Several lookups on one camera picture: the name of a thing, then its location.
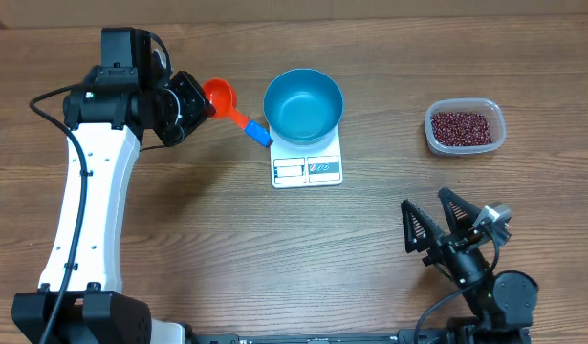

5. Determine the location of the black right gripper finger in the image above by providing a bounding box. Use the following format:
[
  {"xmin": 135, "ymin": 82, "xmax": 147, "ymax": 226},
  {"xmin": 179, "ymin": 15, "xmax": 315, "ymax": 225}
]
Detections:
[
  {"xmin": 401, "ymin": 199, "xmax": 446, "ymax": 253},
  {"xmin": 438, "ymin": 187, "xmax": 481, "ymax": 236}
]

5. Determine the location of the red plastic scoop blue handle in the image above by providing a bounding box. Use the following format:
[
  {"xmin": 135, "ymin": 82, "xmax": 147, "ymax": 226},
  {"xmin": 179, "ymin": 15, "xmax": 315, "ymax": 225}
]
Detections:
[{"xmin": 203, "ymin": 78, "xmax": 273, "ymax": 148}]

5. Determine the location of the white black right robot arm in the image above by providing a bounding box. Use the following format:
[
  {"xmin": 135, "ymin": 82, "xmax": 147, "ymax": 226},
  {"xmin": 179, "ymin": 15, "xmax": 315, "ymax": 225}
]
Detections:
[{"xmin": 395, "ymin": 187, "xmax": 539, "ymax": 344}]

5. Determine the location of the red beans pile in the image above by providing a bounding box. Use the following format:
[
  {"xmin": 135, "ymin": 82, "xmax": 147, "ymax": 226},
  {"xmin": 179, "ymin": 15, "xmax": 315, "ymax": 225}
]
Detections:
[{"xmin": 430, "ymin": 112, "xmax": 493, "ymax": 147}]

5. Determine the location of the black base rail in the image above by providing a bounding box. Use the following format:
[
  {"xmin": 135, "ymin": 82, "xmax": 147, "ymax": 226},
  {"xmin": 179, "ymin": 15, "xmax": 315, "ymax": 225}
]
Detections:
[{"xmin": 185, "ymin": 329, "xmax": 532, "ymax": 344}]

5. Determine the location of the white digital kitchen scale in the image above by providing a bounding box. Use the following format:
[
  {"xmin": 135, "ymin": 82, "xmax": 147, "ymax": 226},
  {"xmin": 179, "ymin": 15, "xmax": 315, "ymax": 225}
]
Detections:
[{"xmin": 270, "ymin": 127, "xmax": 343, "ymax": 189}]

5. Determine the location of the clear plastic bean container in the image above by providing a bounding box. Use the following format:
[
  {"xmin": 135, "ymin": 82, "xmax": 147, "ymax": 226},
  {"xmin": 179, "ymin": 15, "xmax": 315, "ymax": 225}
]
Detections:
[{"xmin": 424, "ymin": 97, "xmax": 507, "ymax": 156}]

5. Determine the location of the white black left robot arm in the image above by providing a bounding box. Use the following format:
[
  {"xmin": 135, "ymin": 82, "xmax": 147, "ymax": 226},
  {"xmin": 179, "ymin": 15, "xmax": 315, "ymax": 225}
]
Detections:
[{"xmin": 11, "ymin": 27, "xmax": 213, "ymax": 343}]

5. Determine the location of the teal plastic bowl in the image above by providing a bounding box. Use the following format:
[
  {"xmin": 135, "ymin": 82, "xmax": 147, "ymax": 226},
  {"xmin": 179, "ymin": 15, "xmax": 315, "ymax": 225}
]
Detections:
[{"xmin": 263, "ymin": 68, "xmax": 345, "ymax": 145}]

